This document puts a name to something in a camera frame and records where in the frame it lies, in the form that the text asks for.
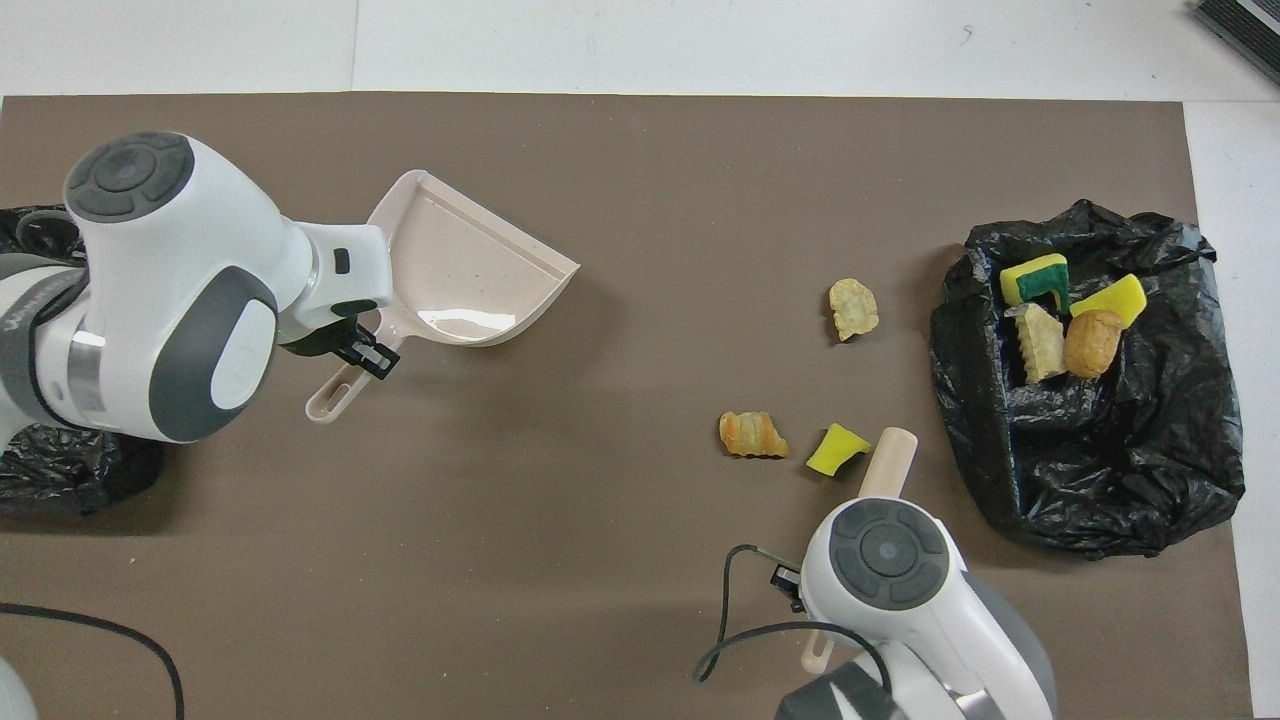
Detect striped pale bread piece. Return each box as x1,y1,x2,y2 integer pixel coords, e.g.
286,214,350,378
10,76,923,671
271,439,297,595
1005,303,1067,385

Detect brown table mat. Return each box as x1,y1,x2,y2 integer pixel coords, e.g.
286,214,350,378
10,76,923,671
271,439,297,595
0,92,1256,720

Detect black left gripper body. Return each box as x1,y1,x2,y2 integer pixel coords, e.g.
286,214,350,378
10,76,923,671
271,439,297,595
283,318,366,359

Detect beige hand brush black bristles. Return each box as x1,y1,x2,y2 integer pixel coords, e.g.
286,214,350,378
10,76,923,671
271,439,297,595
800,427,919,673

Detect striped orange bread piece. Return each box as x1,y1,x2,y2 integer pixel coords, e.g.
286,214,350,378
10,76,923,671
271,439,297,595
718,410,790,460

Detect black ribbed device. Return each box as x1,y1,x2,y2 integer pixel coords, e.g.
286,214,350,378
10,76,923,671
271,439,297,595
1193,0,1280,86

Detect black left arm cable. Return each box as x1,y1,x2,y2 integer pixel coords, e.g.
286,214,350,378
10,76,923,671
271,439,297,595
0,603,186,720

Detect brown bread roll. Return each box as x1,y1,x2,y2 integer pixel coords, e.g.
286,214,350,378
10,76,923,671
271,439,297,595
1063,309,1125,380

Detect black trash bag bin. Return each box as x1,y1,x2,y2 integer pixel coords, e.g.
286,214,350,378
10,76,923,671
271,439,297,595
930,199,1247,561

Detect pale yellow bread piece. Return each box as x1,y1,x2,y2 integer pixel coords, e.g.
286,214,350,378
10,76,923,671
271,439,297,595
828,278,881,343

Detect small yellow sponge piece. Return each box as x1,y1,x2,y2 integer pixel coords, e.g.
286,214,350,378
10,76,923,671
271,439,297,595
806,423,873,477

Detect black trash bag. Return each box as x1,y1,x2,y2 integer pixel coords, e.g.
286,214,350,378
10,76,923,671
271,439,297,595
0,205,166,516

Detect beige plastic dustpan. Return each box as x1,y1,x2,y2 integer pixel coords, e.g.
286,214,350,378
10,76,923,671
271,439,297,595
305,170,581,425

